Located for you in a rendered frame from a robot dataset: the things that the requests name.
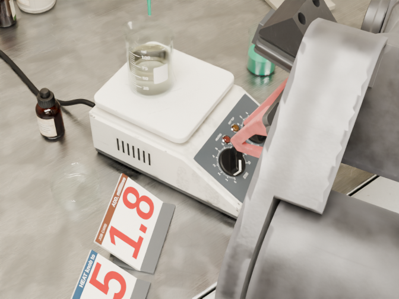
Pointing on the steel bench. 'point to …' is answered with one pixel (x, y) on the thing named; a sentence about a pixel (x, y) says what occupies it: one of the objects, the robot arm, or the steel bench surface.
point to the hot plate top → (205, 92)
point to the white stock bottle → (35, 5)
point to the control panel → (240, 192)
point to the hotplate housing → (168, 153)
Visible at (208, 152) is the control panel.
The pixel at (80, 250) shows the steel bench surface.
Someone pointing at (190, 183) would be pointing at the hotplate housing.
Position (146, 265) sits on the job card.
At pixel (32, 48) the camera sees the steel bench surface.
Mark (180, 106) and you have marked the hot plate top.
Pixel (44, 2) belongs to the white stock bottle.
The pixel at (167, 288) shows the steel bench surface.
